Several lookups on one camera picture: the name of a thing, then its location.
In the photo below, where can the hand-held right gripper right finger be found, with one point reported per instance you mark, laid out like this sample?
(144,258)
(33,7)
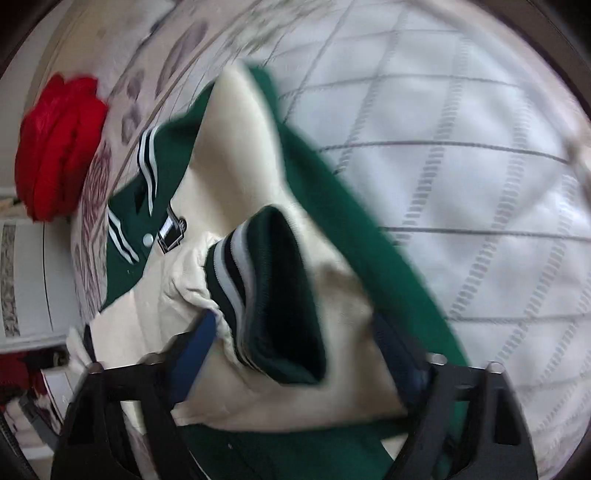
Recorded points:
(395,350)

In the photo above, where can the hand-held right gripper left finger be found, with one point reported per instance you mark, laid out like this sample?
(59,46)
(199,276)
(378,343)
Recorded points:
(196,355)

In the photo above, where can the green and cream varsity jacket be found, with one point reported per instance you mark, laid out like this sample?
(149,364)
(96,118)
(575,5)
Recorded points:
(258,161)

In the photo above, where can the white sliding wardrobe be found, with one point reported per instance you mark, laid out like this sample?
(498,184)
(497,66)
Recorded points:
(32,277)

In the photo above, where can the white diamond-patterned mat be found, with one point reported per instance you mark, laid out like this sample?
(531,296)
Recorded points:
(438,138)

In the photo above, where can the red quilt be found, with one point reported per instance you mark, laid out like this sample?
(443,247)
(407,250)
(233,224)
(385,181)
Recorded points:
(60,147)

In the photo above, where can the bed with floral sheet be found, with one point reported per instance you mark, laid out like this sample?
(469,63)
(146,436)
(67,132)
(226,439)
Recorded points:
(184,41)

